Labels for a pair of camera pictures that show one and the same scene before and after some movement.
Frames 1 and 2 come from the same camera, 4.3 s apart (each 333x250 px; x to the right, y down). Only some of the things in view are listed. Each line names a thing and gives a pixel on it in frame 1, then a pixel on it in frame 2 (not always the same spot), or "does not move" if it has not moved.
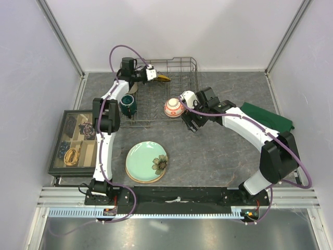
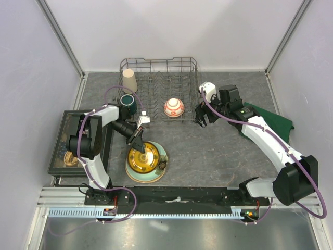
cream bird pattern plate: [142, 181] does not move
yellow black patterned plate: [163, 78] → [144, 162]
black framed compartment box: [74, 154] does not move
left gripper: [144, 70] → [138, 144]
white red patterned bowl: [173, 108] does not move
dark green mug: [128, 105] does not move
